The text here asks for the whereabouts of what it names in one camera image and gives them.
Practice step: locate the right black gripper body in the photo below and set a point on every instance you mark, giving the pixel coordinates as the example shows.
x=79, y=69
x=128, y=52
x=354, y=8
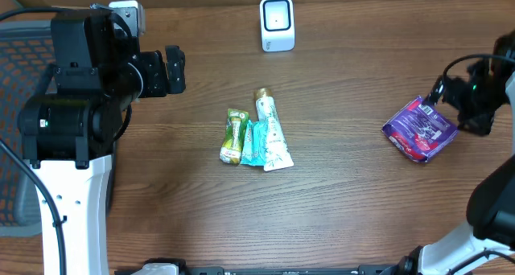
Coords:
x=474, y=102

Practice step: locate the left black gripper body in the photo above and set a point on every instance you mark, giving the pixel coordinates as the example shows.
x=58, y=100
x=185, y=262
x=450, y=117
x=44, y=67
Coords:
x=174, y=69

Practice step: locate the purple sanitary pad pack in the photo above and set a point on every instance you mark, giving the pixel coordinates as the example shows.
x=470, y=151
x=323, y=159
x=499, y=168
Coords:
x=419, y=131

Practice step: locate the green snack packet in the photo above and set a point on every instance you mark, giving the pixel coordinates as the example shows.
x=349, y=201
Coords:
x=232, y=146

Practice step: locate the mint green wipes pack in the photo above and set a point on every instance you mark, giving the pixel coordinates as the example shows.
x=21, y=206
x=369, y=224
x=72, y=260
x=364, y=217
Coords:
x=254, y=148

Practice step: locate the white tube gold cap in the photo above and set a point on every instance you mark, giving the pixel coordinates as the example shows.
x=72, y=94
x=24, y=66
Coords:
x=277, y=155

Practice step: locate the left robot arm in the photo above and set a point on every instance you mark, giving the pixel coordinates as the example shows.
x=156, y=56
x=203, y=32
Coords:
x=73, y=203

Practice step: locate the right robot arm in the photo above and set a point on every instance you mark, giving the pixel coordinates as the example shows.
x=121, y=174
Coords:
x=488, y=231

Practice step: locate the white barcode scanner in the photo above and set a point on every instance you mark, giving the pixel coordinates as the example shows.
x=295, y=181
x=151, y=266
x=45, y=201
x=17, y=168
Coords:
x=277, y=22

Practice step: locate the grey plastic mesh basket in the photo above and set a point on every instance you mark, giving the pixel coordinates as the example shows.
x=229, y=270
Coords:
x=16, y=126

